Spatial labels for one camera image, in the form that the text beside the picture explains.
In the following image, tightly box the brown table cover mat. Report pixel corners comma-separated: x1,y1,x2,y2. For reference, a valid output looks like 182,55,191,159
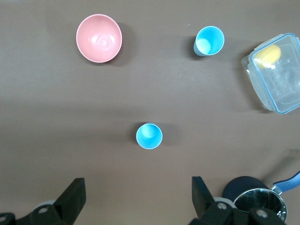
0,0,300,225

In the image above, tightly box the yellow round food piece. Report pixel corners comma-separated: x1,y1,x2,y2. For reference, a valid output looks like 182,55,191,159
254,44,282,68

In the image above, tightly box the plain blue cup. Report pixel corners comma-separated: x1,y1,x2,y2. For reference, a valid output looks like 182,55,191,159
135,121,163,150
193,26,225,58

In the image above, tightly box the pink bowl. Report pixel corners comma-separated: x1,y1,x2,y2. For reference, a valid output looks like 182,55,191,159
75,14,123,63

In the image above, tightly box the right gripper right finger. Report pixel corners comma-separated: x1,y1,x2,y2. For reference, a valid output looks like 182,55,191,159
189,176,287,225

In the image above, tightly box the clear plastic container blue seal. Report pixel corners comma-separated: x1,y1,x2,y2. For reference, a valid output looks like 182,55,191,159
241,32,300,115

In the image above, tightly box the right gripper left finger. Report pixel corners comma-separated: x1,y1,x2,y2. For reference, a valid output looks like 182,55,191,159
0,177,87,225

